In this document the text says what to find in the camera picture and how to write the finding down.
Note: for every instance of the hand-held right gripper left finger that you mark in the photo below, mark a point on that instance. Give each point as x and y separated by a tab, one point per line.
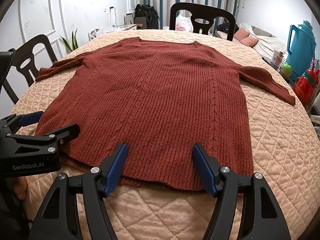
115	170

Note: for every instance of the person's left hand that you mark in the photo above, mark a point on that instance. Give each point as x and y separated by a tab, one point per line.
22	188

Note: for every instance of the dark wooden chair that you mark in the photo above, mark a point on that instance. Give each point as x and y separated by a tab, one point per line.
46	47
175	17

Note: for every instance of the white plastic bag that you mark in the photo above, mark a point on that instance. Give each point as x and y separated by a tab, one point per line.
183	23

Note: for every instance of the bed with white sheet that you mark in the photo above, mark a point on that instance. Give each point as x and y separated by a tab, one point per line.
270	43

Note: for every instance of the picture frame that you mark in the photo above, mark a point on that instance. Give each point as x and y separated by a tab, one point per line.
128	19

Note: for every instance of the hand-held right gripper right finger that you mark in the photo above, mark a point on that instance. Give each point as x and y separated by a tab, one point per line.
203	167

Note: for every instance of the red water bottle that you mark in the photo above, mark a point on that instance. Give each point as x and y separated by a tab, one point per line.
306	85

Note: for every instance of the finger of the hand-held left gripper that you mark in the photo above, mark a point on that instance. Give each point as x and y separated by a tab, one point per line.
31	118
37	142

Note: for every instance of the green potted plant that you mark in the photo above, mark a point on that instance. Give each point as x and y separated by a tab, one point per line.
72	42

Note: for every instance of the white low cabinet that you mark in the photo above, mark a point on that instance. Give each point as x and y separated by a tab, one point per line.
120	28

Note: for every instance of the small white bottle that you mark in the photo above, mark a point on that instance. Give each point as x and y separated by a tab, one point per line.
277	57

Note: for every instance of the green toy figure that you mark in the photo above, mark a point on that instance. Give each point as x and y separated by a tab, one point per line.
286	69

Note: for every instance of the blue thermos jug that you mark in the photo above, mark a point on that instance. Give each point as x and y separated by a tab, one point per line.
302	45

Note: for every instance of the rust red knitted sweater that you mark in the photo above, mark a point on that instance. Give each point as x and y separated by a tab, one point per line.
155	100

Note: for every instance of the pink pillow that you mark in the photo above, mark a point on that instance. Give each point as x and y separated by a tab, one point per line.
242	33
250	41

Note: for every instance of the black backpack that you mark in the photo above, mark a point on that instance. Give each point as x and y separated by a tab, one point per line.
150	15

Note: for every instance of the peach quilted blanket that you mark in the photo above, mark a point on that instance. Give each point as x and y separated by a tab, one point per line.
275	155

